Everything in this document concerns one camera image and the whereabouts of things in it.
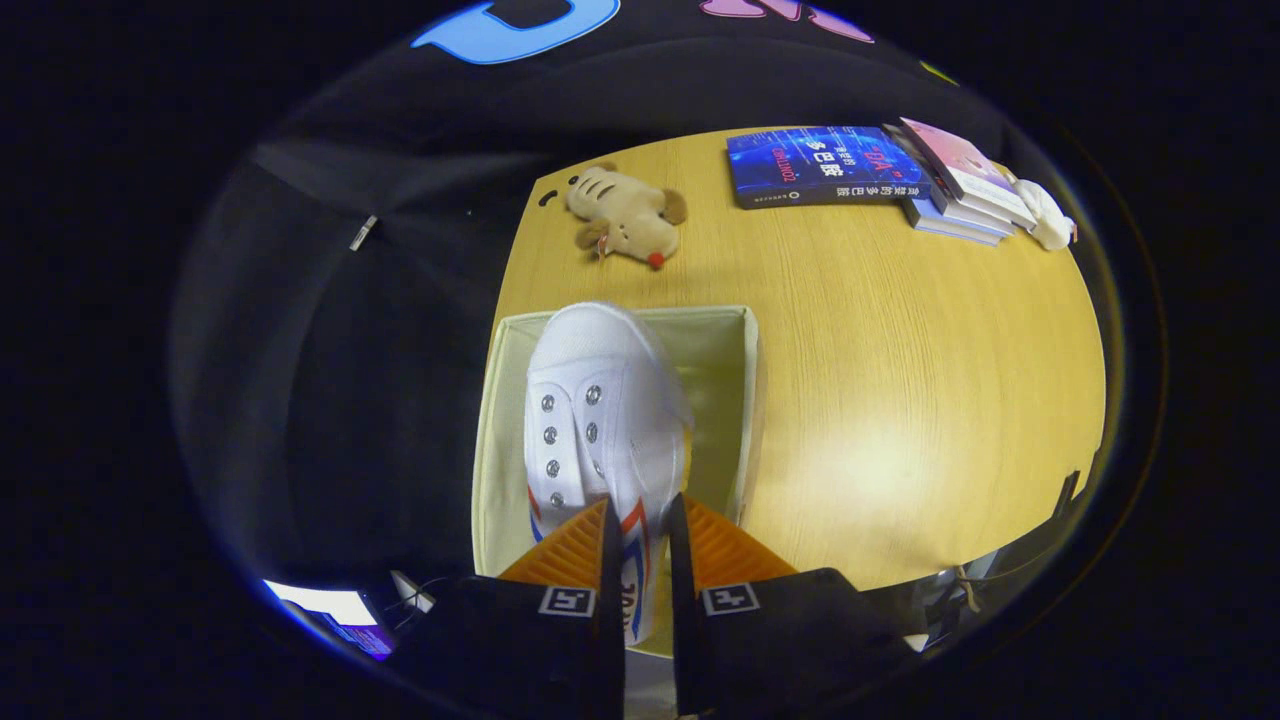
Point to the black backdrop cloth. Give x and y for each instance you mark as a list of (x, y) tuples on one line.
[(400, 350)]

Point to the white plush toy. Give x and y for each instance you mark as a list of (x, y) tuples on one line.
[(1050, 215)]

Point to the light blue book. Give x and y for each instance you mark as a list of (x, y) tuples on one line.
[(950, 230)]

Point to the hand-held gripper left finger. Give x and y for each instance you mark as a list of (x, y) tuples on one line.
[(613, 600)]

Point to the grey book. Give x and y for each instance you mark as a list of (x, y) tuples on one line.
[(965, 210)]

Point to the brown plush dog toy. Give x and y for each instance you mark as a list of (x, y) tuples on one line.
[(625, 215)]

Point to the computer monitor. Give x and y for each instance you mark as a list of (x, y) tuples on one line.
[(330, 610)]

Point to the white canvas shoe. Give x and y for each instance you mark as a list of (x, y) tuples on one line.
[(605, 420)]

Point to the brown fabric storage box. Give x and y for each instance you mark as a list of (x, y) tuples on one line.
[(720, 400)]

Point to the small metal clip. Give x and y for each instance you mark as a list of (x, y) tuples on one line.
[(363, 232)]

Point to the dark blue book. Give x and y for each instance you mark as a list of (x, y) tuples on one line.
[(820, 165)]

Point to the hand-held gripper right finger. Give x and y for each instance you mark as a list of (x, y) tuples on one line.
[(682, 600)]

